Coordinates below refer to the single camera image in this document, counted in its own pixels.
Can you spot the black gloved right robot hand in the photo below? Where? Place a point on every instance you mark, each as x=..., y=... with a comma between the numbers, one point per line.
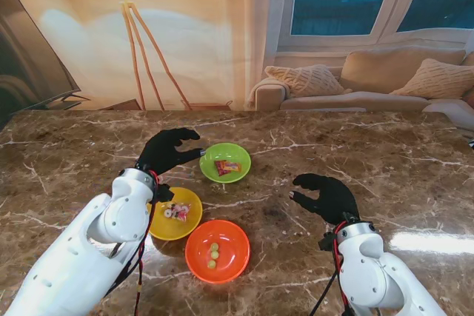
x=329, y=199

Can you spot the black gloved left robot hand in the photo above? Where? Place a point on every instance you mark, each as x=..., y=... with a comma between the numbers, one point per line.
x=163, y=153

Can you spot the red pink candy packet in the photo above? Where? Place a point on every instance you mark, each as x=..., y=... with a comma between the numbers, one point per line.
x=220, y=168

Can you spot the pink white candy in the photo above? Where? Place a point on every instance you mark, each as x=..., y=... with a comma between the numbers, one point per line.
x=178, y=211

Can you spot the orange yellow candy packet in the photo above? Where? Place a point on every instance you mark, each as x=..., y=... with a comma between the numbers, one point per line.
x=234, y=166

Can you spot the round green candy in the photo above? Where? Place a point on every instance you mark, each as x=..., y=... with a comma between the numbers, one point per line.
x=215, y=255
x=212, y=264
x=214, y=246

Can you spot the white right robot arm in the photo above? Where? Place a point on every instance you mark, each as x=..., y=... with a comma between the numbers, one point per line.
x=374, y=271

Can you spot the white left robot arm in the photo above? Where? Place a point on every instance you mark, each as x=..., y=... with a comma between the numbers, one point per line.
x=92, y=245

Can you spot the low brown wooden table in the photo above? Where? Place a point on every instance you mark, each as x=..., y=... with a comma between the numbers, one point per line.
x=124, y=105

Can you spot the green plastic bowl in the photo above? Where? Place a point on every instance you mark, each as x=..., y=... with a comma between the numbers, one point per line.
x=225, y=177

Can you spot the yellow plastic bowl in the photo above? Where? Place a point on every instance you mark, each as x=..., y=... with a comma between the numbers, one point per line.
x=177, y=229

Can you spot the orange plastic bowl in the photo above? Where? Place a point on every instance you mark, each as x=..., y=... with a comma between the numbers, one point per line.
x=229, y=242

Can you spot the beige knitted cushion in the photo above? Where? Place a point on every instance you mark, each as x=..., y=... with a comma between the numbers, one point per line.
x=307, y=79
x=437, y=79

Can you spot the beige sofa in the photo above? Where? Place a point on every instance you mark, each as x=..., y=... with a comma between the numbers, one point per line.
x=370, y=68

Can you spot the flat screen television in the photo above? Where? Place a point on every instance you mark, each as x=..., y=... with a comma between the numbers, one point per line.
x=26, y=53

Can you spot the white sheer curtain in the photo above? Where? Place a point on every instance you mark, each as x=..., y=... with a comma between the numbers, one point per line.
x=266, y=16

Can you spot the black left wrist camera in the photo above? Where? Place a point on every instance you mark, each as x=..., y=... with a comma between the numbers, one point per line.
x=164, y=193

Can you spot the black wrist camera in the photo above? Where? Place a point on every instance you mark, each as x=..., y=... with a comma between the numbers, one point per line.
x=327, y=241
x=164, y=193

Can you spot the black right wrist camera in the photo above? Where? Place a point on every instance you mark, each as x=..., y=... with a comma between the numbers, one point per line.
x=327, y=241

